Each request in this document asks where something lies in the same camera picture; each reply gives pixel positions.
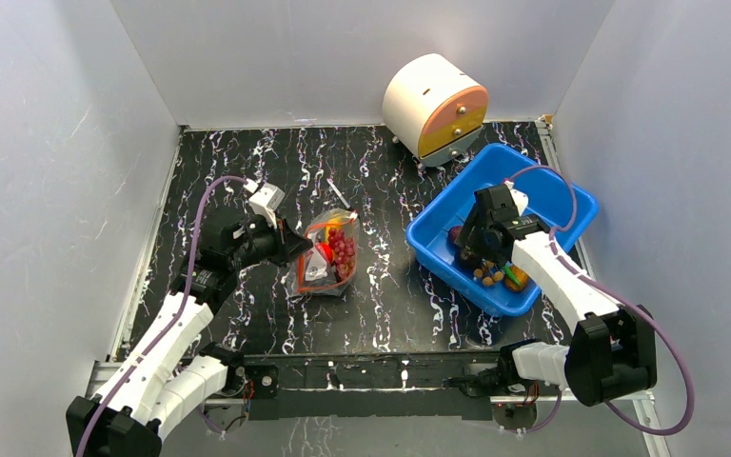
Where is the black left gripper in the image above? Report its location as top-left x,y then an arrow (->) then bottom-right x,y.
228,211 -> 313,271

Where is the yellow banana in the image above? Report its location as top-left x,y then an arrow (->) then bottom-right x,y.
326,217 -> 348,229

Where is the clear zip top bag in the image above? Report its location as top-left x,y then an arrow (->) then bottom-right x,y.
286,209 -> 360,297

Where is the light purple grape bunch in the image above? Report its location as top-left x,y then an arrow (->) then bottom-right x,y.
326,228 -> 357,281

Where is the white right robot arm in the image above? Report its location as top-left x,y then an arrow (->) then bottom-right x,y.
456,184 -> 657,406

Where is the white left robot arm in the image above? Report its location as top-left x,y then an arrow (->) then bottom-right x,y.
66,215 -> 313,456

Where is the purple mangosteen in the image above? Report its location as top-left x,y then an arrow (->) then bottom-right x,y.
447,226 -> 463,247

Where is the orange brown fruit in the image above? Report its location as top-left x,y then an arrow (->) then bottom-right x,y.
504,268 -> 530,293

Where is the black white marker pen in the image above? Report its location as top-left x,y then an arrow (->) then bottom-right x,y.
326,178 -> 359,219

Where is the blue plastic bin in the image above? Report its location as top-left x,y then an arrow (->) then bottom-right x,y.
405,144 -> 572,317

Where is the white round drawer cabinet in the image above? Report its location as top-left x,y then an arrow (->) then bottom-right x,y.
382,53 -> 489,168

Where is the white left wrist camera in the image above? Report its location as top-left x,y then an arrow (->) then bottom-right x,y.
244,180 -> 286,229

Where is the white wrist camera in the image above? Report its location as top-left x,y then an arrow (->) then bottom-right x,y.
244,180 -> 286,229
504,181 -> 529,216

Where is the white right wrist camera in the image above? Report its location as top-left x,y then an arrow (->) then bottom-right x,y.
504,181 -> 529,216

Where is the aluminium frame rail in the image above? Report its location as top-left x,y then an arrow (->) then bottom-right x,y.
72,356 -> 669,457

